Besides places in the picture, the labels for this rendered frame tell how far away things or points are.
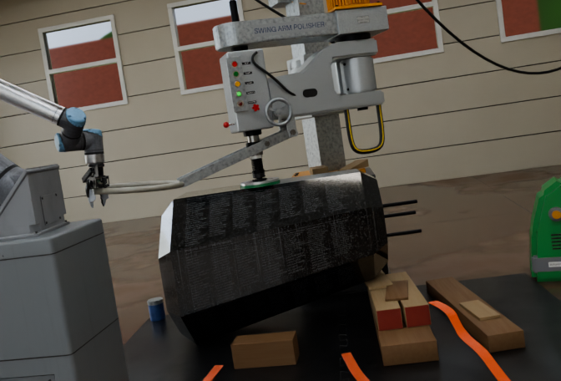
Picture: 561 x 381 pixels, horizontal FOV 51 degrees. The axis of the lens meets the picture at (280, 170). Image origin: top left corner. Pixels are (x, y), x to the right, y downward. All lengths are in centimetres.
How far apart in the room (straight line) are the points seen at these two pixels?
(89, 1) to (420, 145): 573
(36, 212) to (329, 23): 182
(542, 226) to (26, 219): 273
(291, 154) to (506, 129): 321
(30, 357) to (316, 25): 209
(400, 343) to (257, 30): 170
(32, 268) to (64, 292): 14
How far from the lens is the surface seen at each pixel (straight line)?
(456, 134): 914
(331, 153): 391
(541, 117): 936
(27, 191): 230
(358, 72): 332
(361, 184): 309
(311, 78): 320
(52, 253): 222
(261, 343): 285
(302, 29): 322
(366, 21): 334
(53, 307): 227
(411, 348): 272
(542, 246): 372
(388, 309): 284
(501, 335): 280
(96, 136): 293
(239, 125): 307
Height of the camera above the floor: 110
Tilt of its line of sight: 4 degrees down
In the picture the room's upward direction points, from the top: 8 degrees counter-clockwise
